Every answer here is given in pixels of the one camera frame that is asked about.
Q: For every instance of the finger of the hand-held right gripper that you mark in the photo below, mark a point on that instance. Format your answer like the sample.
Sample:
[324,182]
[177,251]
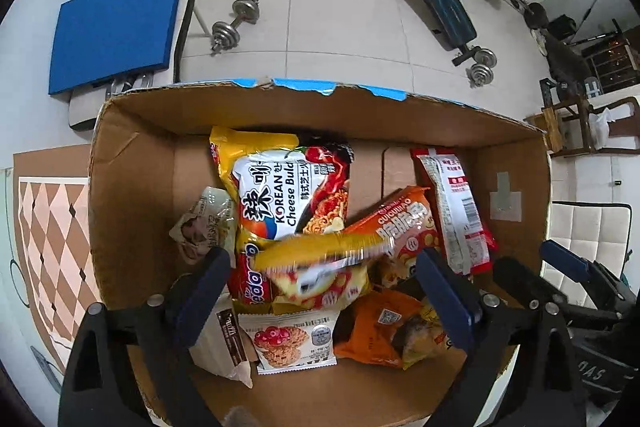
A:
[520,277]
[565,259]

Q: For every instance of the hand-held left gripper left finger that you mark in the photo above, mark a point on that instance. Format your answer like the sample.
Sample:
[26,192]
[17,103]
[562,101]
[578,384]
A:
[207,292]

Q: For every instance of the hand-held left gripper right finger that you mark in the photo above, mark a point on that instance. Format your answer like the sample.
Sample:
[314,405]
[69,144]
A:
[440,292]

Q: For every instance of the small yellow snack packet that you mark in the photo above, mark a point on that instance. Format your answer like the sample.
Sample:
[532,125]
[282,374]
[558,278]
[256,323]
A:
[395,272]

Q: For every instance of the yellow green snack packet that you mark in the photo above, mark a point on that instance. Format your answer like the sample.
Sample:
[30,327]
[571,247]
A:
[422,339]

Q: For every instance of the small beige snack packet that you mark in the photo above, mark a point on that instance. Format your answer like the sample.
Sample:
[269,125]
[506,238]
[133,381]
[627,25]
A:
[200,227]

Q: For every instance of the plain orange snack packet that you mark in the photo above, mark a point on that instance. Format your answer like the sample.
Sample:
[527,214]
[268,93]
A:
[370,322]

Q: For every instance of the orange printed snack packet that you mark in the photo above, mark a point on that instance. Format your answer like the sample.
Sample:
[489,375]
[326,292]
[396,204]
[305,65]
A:
[400,227]

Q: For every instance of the red white snack packet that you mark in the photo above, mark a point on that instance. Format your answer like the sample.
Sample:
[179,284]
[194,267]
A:
[455,207]

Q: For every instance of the white cookie packet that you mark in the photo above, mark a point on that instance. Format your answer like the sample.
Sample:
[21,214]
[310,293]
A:
[285,342]

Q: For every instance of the cardboard box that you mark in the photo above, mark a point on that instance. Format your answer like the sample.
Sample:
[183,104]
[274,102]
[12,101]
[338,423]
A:
[140,207]

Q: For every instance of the yellow cartoon snack packet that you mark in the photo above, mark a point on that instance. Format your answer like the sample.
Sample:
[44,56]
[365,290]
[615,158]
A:
[320,257]

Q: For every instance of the white red noodle packet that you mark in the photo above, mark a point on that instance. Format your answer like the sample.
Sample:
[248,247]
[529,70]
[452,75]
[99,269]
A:
[280,192]

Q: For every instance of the large yellow snack packet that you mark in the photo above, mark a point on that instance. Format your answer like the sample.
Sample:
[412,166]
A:
[235,147]

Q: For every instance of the wooden stool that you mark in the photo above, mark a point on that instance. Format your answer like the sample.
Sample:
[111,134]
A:
[550,122]

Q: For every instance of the white plastic bag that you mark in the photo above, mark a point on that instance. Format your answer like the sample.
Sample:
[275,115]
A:
[602,122]

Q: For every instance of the checkered printed mat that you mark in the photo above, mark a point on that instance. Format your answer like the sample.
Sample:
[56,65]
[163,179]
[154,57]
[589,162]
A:
[50,227]

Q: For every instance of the blue grey device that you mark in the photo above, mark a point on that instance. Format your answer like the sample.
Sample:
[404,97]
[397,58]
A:
[47,364]

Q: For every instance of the black bag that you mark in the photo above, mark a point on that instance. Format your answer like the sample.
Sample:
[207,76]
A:
[567,62]

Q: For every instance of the dark storage shelf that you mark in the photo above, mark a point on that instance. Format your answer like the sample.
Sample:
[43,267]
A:
[612,62]

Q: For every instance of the metal dumbbell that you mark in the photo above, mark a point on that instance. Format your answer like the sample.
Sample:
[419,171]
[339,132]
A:
[482,72]
[245,9]

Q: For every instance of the black weight plate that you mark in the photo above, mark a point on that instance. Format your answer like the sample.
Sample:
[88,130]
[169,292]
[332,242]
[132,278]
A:
[536,14]

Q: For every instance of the blue foam mat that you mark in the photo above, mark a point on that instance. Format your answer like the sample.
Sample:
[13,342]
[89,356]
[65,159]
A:
[115,32]

